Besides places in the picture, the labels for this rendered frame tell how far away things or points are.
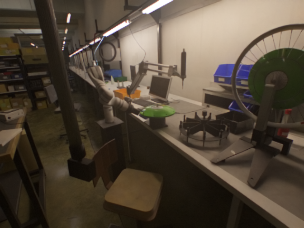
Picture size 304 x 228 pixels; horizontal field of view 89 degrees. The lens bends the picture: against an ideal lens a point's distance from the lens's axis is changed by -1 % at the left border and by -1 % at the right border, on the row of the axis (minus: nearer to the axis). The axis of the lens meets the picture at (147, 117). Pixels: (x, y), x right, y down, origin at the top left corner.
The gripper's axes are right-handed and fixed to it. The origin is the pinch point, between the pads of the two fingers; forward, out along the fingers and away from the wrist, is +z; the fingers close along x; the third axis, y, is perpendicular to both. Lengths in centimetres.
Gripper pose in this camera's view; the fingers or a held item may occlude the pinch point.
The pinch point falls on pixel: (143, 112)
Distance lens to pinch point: 129.9
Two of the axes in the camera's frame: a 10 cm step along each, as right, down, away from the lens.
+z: 6.9, 3.3, 6.5
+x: 5.9, 2.6, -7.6
